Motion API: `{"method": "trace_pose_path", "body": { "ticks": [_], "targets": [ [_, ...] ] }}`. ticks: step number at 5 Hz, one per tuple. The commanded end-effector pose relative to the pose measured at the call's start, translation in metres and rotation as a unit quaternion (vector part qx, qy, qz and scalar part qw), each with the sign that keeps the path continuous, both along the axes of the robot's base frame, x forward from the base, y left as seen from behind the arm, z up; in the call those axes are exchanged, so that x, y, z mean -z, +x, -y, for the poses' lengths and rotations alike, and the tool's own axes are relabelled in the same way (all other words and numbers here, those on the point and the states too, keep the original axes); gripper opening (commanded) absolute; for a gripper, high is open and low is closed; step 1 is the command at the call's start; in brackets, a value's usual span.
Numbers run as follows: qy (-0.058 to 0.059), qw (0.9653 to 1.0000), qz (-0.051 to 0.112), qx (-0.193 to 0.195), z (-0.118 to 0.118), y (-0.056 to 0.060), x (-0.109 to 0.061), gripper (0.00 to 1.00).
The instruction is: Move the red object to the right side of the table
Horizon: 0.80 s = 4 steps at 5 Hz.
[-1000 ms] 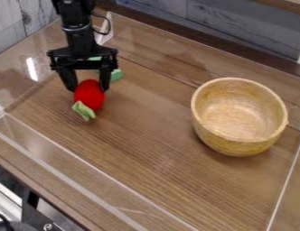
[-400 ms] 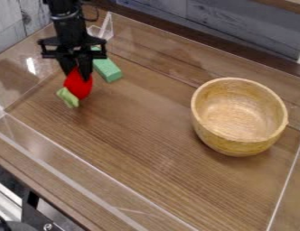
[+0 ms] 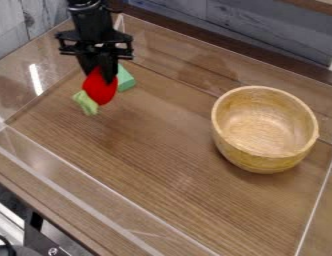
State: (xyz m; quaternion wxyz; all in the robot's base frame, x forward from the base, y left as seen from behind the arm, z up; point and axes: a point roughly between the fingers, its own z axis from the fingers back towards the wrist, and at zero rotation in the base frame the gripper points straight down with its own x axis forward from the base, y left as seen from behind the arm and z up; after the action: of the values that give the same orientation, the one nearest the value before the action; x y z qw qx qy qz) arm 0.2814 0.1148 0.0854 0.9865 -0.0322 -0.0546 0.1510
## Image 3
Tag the green foam block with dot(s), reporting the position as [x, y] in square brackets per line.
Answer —
[127, 81]

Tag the clear acrylic corner bracket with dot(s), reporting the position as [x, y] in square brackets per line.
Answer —
[120, 23]

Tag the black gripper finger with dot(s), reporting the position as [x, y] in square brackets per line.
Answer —
[109, 67]
[88, 62]

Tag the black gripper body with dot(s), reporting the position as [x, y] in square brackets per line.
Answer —
[117, 44]

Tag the black table frame bracket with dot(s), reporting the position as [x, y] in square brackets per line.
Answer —
[36, 240]

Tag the red plush strawberry toy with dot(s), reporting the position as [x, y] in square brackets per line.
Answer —
[97, 92]

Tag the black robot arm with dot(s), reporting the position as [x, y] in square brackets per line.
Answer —
[92, 19]

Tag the wooden bowl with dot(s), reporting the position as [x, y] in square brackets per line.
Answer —
[265, 129]

